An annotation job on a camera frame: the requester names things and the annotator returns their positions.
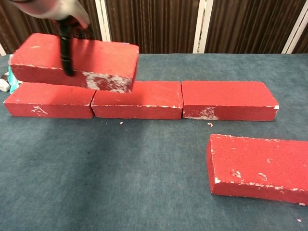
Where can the red brick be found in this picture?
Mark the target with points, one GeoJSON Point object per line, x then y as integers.
{"type": "Point", "coordinates": [260, 163]}
{"type": "Point", "coordinates": [53, 96]}
{"type": "Point", "coordinates": [149, 96]}
{"type": "Point", "coordinates": [108, 60]}
{"type": "Point", "coordinates": [228, 96]}

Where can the small dark brown item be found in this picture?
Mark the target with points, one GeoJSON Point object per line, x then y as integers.
{"type": "Point", "coordinates": [4, 76]}

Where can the teal white snack bag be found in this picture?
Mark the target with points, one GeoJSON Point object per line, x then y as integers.
{"type": "Point", "coordinates": [12, 85]}

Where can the brown corrugated partition panel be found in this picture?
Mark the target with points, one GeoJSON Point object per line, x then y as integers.
{"type": "Point", "coordinates": [154, 24]}
{"type": "Point", "coordinates": [303, 44]}
{"type": "Point", "coordinates": [6, 26]}
{"type": "Point", "coordinates": [252, 24]}

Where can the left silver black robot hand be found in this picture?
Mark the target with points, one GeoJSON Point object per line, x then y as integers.
{"type": "Point", "coordinates": [53, 9]}

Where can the small white bottle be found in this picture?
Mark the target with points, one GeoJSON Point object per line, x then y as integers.
{"type": "Point", "coordinates": [4, 85]}

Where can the white partition frame post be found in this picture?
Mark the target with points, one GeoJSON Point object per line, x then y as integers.
{"type": "Point", "coordinates": [2, 51]}
{"type": "Point", "coordinates": [202, 26]}
{"type": "Point", "coordinates": [104, 24]}
{"type": "Point", "coordinates": [294, 33]}

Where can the blue felt table cover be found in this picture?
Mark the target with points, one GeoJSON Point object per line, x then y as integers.
{"type": "Point", "coordinates": [120, 168]}

